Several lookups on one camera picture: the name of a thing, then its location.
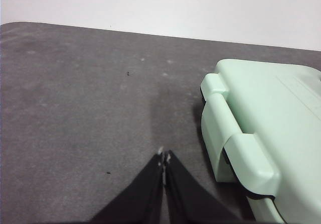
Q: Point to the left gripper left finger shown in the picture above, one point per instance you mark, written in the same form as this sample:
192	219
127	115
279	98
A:
140	196

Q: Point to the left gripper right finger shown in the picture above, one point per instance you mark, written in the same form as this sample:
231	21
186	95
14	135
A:
190	199

